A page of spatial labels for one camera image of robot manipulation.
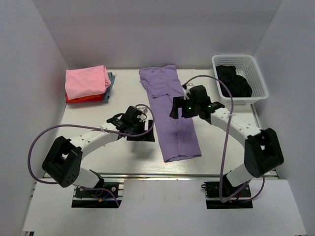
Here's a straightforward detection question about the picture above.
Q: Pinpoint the purple t shirt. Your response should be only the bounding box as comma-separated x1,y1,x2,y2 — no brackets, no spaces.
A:
138,64,202,163

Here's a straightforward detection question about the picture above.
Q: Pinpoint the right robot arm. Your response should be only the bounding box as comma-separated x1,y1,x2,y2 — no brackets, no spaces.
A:
170,86,284,202

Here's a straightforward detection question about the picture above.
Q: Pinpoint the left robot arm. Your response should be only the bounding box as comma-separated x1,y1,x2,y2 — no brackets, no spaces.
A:
42,104,155,191

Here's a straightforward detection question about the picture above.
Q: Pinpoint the blue folded t shirt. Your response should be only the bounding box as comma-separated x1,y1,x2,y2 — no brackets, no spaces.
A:
102,72,116,104

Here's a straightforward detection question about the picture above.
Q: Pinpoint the red folded t shirt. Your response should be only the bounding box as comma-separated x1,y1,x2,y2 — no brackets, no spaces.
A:
65,94,103,103

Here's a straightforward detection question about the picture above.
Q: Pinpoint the black t shirt in basket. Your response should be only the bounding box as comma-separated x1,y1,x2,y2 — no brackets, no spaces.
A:
216,65,252,97

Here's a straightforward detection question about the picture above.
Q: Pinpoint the white plastic basket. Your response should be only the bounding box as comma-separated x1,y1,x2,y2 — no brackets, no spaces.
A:
212,54,268,105

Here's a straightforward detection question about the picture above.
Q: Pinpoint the pink folded t shirt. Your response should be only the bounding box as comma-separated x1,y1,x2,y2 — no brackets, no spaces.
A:
65,65,111,99

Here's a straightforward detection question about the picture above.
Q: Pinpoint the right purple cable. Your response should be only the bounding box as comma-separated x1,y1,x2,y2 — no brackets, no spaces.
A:
182,75,266,204

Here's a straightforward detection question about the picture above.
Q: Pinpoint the purple cable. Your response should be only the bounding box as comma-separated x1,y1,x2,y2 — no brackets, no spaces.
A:
27,104,155,207
182,75,266,204

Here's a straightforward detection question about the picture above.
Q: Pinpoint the aluminium rail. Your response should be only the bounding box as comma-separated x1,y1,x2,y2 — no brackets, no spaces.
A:
98,172,279,179

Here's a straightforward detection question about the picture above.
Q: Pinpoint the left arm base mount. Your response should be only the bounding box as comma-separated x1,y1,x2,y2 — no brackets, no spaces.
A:
71,178,124,209

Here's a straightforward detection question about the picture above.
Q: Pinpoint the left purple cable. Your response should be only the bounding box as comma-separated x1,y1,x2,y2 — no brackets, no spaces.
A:
27,104,155,207

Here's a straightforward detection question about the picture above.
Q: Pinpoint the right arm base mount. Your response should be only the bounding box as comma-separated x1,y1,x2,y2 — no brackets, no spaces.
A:
200,181,254,210

